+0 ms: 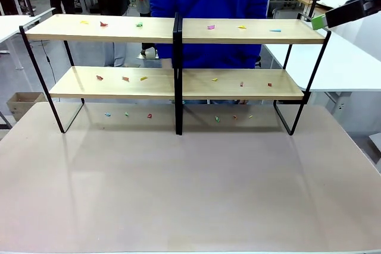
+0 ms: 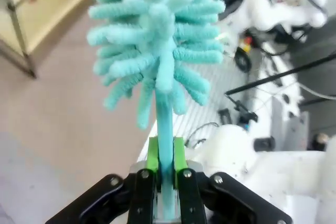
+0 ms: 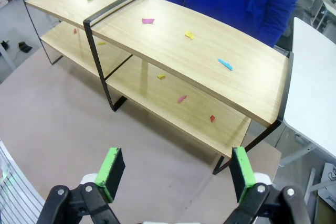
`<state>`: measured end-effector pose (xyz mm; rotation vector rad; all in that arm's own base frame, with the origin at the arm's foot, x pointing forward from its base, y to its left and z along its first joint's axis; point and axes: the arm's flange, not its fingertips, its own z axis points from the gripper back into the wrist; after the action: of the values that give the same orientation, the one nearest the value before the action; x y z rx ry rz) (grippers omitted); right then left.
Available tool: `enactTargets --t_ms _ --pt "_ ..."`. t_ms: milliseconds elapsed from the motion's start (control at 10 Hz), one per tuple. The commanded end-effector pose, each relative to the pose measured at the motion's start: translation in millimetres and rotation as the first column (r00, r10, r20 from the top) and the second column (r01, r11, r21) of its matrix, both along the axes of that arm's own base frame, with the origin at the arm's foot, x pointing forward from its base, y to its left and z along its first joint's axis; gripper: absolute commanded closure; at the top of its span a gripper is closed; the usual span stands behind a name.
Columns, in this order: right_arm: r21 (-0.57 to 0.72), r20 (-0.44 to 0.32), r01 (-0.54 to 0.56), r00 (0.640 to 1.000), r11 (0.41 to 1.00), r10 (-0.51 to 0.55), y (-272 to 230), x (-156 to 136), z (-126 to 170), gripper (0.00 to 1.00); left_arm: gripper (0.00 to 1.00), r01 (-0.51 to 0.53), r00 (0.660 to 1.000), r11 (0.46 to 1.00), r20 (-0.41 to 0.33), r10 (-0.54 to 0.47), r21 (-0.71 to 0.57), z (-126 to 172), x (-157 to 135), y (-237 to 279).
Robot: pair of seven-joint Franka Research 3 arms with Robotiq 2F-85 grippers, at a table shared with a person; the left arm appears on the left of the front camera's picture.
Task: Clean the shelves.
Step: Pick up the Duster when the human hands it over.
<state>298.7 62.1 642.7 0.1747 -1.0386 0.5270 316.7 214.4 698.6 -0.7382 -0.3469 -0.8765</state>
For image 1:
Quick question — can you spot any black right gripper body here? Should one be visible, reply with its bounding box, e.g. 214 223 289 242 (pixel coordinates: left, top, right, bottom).
325 2 381 29

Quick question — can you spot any person's left forearm blue sleeve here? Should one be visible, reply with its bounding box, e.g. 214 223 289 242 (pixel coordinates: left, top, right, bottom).
243 0 270 69

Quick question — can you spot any person's right forearm blue sleeve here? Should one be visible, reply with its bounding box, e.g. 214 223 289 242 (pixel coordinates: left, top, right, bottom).
150 0 177 60

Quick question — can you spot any white side table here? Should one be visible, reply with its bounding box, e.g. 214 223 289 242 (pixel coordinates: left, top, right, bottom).
0 8 57 70
263 26 381 93

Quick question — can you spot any open cardboard box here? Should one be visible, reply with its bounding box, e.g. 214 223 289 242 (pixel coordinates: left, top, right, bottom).
6 92 48 123

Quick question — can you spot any wooden two-tier shelf black frame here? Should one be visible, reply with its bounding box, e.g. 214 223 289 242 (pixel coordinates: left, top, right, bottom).
177 12 332 136
19 12 179 135

